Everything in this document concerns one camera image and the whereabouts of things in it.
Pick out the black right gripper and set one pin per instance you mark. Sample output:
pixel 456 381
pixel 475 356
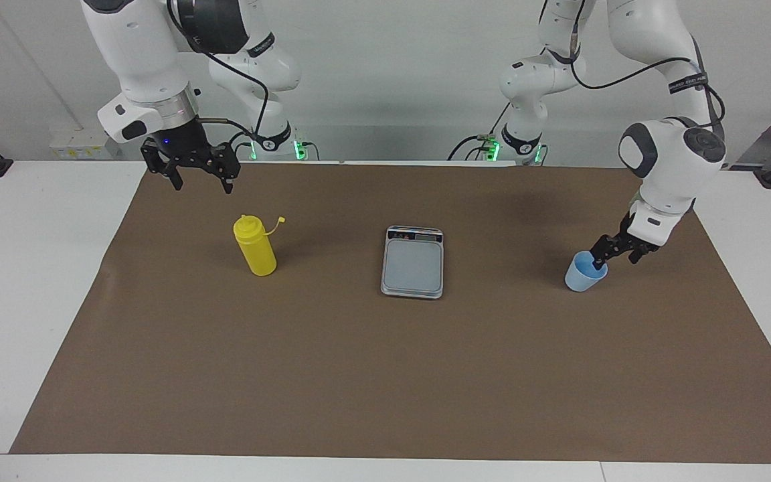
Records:
pixel 185 144

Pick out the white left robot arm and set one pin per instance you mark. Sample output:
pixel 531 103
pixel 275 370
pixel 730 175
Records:
pixel 670 157

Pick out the brown paper table mat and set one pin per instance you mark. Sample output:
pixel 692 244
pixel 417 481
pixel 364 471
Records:
pixel 385 375

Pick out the silver digital kitchen scale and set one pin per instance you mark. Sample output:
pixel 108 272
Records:
pixel 412 264

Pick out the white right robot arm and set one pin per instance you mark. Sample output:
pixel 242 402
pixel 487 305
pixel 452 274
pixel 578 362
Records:
pixel 138 53

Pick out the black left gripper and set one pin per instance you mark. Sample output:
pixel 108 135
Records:
pixel 630 242

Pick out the light blue plastic cup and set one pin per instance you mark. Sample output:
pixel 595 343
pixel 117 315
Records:
pixel 579 278

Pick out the yellow squeeze bottle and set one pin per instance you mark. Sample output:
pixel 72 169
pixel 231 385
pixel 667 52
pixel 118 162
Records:
pixel 257 251

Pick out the white wall socket box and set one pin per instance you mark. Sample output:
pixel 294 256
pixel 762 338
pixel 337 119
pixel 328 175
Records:
pixel 81 146

